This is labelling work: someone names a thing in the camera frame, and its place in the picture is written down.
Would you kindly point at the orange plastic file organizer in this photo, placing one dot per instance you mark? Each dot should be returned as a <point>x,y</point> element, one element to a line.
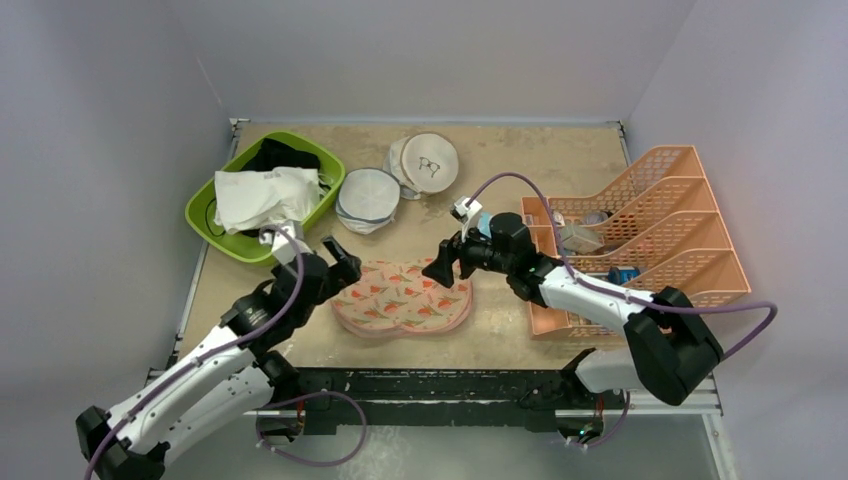
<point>660,215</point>

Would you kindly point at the black garment in bin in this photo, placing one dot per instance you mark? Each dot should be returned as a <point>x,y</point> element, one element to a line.
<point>273,154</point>

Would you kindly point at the blue toothbrush blister pack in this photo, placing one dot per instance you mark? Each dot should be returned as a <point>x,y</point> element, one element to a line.
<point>483,225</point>

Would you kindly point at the grey box in organizer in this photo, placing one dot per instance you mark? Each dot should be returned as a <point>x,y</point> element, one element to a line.
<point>579,240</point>

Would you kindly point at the white cloth in bin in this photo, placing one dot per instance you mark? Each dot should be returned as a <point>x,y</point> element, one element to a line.
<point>250,200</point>

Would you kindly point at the white round mesh laundry bag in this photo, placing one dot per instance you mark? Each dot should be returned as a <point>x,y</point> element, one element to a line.
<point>367,200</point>

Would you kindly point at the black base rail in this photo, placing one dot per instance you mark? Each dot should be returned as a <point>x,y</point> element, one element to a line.
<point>538,401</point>

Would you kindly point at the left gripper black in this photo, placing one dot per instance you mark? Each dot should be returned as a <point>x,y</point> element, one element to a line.
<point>342,273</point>

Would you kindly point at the floral mesh laundry bag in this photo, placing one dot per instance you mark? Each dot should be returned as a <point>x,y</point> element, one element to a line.
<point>394,299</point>

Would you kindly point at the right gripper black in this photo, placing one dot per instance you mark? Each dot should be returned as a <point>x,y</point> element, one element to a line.
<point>463,255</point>

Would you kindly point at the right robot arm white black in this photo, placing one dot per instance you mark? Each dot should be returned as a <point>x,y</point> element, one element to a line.
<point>669,349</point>

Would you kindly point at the blue can in organizer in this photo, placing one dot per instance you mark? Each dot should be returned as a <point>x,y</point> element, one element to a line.
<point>617,275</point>

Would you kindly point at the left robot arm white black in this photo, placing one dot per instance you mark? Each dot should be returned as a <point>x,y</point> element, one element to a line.
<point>235,368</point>

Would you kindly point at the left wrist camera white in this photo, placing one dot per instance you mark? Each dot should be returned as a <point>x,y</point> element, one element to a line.
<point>285,240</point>

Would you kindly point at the beige glasses print laundry bag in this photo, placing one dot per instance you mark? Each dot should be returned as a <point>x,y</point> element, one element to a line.
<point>424,164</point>

